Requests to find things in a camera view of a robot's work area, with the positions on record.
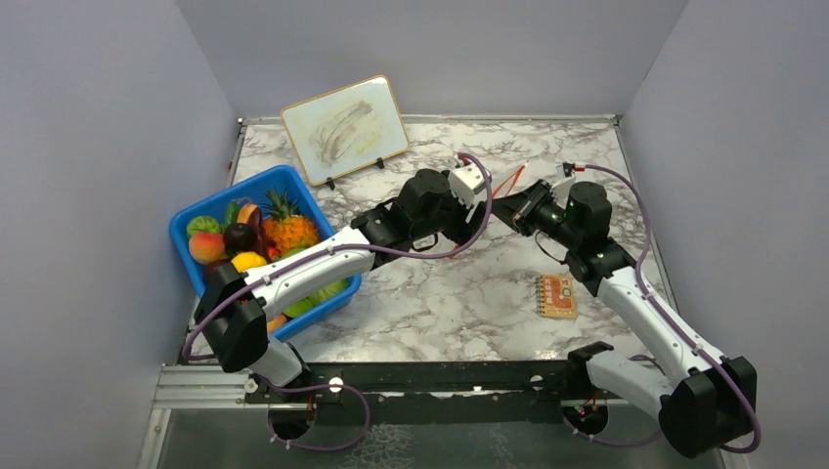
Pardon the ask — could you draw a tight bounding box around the white drawing board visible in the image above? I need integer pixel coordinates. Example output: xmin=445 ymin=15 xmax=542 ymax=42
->
xmin=280 ymin=75 xmax=411 ymax=186

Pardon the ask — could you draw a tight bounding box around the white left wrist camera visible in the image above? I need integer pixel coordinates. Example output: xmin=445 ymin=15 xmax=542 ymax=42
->
xmin=447 ymin=164 xmax=486 ymax=207

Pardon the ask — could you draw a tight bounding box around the small orange notebook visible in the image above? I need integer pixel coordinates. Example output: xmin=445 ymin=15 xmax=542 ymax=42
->
xmin=536 ymin=275 xmax=578 ymax=320

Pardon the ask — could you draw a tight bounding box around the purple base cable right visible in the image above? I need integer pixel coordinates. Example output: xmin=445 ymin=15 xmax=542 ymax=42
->
xmin=560 ymin=352 xmax=669 ymax=448

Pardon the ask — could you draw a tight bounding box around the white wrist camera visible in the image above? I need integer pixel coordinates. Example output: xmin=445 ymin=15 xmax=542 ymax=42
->
xmin=447 ymin=164 xmax=486 ymax=207
xmin=550 ymin=162 xmax=577 ymax=205

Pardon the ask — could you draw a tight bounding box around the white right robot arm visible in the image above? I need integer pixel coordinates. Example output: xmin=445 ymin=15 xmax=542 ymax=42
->
xmin=492 ymin=180 xmax=762 ymax=458

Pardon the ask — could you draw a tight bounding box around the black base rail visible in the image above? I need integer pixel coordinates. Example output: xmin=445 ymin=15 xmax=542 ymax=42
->
xmin=174 ymin=346 xmax=655 ymax=429

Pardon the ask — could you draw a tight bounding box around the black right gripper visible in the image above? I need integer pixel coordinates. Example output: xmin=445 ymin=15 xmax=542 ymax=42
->
xmin=487 ymin=180 xmax=582 ymax=249

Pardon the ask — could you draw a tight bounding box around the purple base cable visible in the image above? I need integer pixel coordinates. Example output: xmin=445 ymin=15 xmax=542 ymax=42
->
xmin=266 ymin=381 xmax=371 ymax=453
xmin=560 ymin=352 xmax=669 ymax=448

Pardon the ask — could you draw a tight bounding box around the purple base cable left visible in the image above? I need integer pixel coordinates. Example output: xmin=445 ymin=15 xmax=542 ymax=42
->
xmin=266 ymin=381 xmax=371 ymax=453

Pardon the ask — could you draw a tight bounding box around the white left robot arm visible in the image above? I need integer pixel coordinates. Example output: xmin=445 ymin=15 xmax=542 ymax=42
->
xmin=193 ymin=163 xmax=493 ymax=402

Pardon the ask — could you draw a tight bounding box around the dark purple toy plum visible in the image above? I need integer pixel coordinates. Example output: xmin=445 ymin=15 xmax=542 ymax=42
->
xmin=223 ymin=223 xmax=258 ymax=253

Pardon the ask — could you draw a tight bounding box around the toy pineapple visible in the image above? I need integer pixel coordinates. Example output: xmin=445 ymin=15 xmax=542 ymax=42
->
xmin=263 ymin=189 xmax=321 ymax=259

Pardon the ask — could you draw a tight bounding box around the yellow toy pear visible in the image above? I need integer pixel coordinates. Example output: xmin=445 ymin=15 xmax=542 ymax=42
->
xmin=231 ymin=251 xmax=269 ymax=273

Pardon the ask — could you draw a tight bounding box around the green toy starfruit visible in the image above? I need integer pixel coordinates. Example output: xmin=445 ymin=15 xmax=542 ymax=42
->
xmin=283 ymin=298 xmax=315 ymax=320

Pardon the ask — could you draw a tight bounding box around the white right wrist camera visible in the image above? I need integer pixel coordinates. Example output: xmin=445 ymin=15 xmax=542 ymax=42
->
xmin=550 ymin=162 xmax=577 ymax=205

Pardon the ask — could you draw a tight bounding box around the clear orange-zip bag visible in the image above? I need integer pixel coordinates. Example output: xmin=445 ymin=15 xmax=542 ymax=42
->
xmin=447 ymin=139 xmax=558 ymax=260

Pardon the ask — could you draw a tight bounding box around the orange toy peach front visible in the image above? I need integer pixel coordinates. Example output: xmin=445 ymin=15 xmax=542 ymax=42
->
xmin=267 ymin=314 xmax=289 ymax=334

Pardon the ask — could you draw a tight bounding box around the dark red toy fruit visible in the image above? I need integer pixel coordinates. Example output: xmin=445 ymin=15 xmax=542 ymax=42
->
xmin=202 ymin=259 xmax=224 ymax=283

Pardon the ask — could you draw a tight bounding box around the small green toy cabbage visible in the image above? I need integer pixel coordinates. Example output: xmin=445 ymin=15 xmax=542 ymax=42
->
xmin=186 ymin=216 xmax=223 ymax=239

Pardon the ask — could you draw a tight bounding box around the blue plastic basket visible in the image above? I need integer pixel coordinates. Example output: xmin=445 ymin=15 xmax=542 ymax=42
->
xmin=169 ymin=165 xmax=362 ymax=341

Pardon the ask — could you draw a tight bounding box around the green toy pepper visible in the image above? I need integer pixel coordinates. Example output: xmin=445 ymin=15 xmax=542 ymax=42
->
xmin=222 ymin=201 xmax=240 ymax=230

